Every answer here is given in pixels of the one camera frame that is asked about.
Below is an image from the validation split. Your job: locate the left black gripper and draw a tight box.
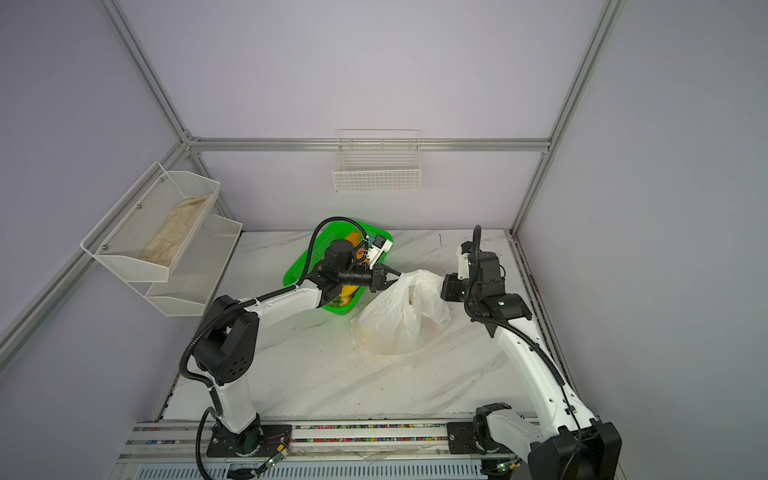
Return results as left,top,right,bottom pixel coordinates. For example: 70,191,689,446
339,263,407,292

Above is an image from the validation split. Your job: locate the white lemon print plastic bag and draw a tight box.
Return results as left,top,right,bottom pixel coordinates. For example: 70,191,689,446
352,270,452,355

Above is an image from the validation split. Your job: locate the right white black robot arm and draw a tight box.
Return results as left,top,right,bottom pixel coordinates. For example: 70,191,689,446
440,239,622,479

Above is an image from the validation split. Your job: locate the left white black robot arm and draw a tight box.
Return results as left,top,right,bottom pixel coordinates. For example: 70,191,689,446
179,235,399,457

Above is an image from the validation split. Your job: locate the lower yellow banana bunch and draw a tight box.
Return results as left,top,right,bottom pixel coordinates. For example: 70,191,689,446
334,285,360,308

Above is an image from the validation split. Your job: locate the green plastic basket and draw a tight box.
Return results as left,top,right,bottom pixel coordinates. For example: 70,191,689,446
283,216,395,315

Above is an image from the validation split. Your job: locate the lower white mesh shelf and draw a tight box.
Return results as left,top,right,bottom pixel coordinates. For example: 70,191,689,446
145,214,242,317

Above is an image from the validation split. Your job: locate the white mesh shelf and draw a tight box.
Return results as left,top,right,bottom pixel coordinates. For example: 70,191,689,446
80,162,220,283
145,214,242,317

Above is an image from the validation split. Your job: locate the beige cloth in shelf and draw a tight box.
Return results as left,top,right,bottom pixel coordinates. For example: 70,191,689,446
139,194,211,267

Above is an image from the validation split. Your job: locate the upper white mesh shelf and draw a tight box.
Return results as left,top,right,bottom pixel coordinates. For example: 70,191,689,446
80,162,220,283

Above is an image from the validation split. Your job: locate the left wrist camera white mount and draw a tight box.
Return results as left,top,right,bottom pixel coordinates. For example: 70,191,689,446
365,235,392,269

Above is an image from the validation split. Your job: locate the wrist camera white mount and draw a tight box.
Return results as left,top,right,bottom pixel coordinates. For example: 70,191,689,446
365,235,392,269
457,241,474,280

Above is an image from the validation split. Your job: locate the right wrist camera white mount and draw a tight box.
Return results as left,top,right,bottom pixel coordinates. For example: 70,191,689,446
457,241,474,280

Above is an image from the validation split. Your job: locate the white wire wall basket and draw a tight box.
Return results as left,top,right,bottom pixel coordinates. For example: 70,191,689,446
332,129,422,194

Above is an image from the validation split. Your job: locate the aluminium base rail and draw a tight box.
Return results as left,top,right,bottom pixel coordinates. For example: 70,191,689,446
107,415,628,480

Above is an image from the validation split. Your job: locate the left black corrugated cable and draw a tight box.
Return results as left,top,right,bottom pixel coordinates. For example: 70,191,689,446
178,217,371,480

